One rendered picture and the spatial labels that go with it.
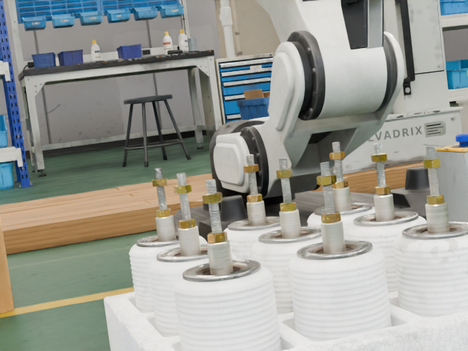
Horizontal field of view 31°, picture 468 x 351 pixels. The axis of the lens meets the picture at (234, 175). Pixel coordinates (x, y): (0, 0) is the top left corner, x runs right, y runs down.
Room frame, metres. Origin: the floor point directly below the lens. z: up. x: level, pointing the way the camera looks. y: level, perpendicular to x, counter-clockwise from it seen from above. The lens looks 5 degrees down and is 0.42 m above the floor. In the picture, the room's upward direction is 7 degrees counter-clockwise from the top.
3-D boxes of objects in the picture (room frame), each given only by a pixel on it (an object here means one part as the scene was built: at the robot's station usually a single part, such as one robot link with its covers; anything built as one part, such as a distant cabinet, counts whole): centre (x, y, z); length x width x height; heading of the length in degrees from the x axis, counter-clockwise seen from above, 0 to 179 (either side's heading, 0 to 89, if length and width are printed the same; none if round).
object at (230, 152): (1.73, -0.08, 0.28); 0.21 x 0.20 x 0.13; 16
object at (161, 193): (1.03, 0.09, 0.30); 0.01 x 0.01 x 0.08
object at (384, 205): (0.98, -0.17, 0.26); 0.02 x 0.02 x 0.03
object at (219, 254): (0.80, 0.02, 0.26); 0.02 x 0.02 x 0.03
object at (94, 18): (6.71, 0.95, 1.13); 0.21 x 0.17 x 0.10; 16
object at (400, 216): (0.98, -0.17, 0.25); 0.08 x 0.08 x 0.01
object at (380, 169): (0.98, -0.17, 0.30); 0.01 x 0.01 x 0.08
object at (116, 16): (6.77, 0.75, 1.13); 0.21 x 0.17 x 0.10; 16
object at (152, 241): (1.03, 0.09, 0.25); 0.08 x 0.08 x 0.01
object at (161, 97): (5.98, 0.53, 0.23); 0.45 x 0.45 x 0.47; 16
